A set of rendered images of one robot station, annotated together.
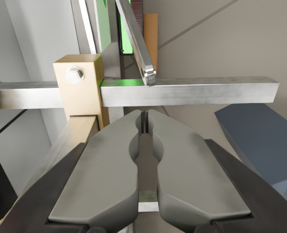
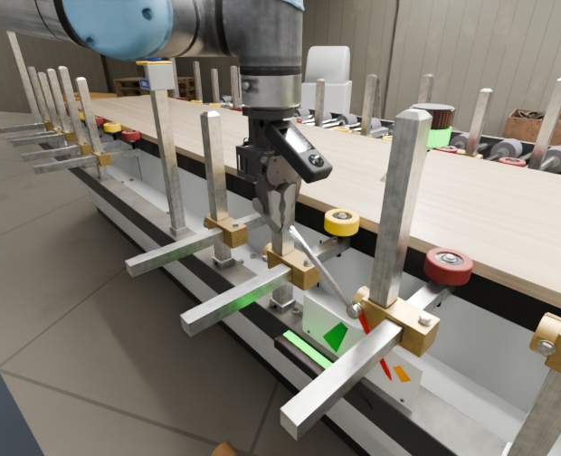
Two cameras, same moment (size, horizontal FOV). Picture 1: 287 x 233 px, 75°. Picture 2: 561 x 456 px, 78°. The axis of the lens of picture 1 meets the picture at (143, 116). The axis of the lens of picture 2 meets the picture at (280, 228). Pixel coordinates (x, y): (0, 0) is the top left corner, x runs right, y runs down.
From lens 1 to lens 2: 0.52 m
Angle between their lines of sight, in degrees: 44
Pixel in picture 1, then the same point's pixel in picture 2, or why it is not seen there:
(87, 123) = (285, 246)
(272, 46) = not seen: outside the picture
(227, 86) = (223, 304)
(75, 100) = (298, 256)
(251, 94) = (202, 309)
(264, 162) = not seen: outside the picture
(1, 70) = (348, 279)
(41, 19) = not seen: hidden behind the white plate
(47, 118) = not seen: hidden behind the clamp
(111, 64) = (290, 320)
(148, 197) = (202, 242)
